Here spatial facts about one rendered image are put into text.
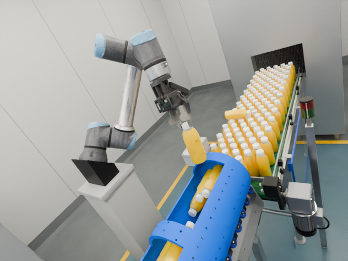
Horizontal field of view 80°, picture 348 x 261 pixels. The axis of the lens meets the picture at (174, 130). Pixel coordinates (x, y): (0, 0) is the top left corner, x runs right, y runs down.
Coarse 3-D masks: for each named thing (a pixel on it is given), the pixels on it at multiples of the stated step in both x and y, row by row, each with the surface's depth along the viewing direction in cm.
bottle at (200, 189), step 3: (207, 171) 107; (210, 171) 106; (207, 174) 105; (204, 177) 105; (207, 177) 104; (201, 180) 104; (204, 180) 102; (201, 183) 101; (198, 186) 101; (201, 186) 100; (198, 189) 100; (201, 189) 99; (198, 192) 99; (201, 192) 98
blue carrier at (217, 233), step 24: (240, 168) 94; (192, 192) 108; (216, 192) 83; (240, 192) 89; (168, 216) 92; (192, 216) 102; (216, 216) 76; (168, 240) 70; (192, 240) 69; (216, 240) 72
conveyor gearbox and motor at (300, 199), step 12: (288, 192) 110; (300, 192) 107; (312, 192) 107; (288, 204) 110; (300, 204) 106; (312, 204) 104; (300, 216) 109; (312, 216) 110; (324, 216) 111; (300, 228) 118; (312, 228) 115; (324, 228) 121
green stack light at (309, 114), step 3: (300, 111) 109; (303, 111) 106; (306, 111) 105; (309, 111) 105; (312, 111) 105; (303, 114) 107; (306, 114) 106; (309, 114) 106; (312, 114) 106; (303, 117) 108; (306, 117) 107; (309, 117) 106; (312, 117) 106
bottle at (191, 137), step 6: (192, 126) 82; (186, 132) 81; (192, 132) 80; (186, 138) 81; (192, 138) 81; (198, 138) 82; (186, 144) 83; (192, 144) 82; (198, 144) 82; (192, 150) 83; (198, 150) 83; (204, 150) 85; (192, 156) 85; (198, 156) 84; (204, 156) 85; (198, 162) 85
